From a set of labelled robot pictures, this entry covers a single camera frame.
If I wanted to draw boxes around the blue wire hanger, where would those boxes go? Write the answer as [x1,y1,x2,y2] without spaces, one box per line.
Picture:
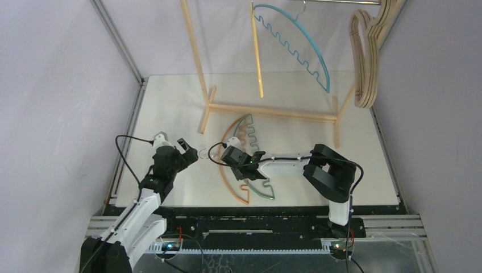
[252,3,331,94]

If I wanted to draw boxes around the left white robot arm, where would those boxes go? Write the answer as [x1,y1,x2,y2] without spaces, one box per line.
[79,133,198,272]

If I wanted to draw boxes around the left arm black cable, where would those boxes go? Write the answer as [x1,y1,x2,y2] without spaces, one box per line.
[79,135,156,273]

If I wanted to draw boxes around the circuit board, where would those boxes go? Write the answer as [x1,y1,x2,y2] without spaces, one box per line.
[330,243,351,254]
[160,242,181,253]

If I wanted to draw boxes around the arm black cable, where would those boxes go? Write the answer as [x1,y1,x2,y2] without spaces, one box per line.
[79,135,156,273]
[207,141,364,242]

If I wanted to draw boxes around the left circuit board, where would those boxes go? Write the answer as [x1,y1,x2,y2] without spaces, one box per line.
[160,242,181,253]

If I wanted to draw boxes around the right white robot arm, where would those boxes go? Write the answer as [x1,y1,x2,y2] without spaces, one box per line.
[218,144,359,237]

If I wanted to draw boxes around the yellow wire hanger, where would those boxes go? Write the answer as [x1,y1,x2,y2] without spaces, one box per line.
[250,1,264,98]

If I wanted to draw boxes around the beige plastic hanger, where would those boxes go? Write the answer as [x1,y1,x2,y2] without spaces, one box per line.
[348,9,377,108]
[352,9,381,109]
[357,1,393,108]
[362,1,397,108]

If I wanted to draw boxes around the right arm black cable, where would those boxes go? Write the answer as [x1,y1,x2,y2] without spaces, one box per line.
[207,141,364,242]

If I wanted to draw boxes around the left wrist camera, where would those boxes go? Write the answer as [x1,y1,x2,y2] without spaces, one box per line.
[152,131,173,150]

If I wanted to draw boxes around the orange wire hanger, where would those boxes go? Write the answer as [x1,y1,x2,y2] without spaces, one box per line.
[200,114,251,206]

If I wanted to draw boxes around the wooden clothes rack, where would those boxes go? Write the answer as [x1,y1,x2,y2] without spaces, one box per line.
[180,1,406,147]

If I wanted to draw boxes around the green wire hanger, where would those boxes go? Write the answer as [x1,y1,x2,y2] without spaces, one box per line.
[232,114,276,201]

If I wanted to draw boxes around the right circuit board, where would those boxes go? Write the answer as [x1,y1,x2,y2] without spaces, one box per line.
[330,243,351,254]

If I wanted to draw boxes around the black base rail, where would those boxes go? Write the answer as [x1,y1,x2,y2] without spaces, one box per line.
[154,206,367,251]

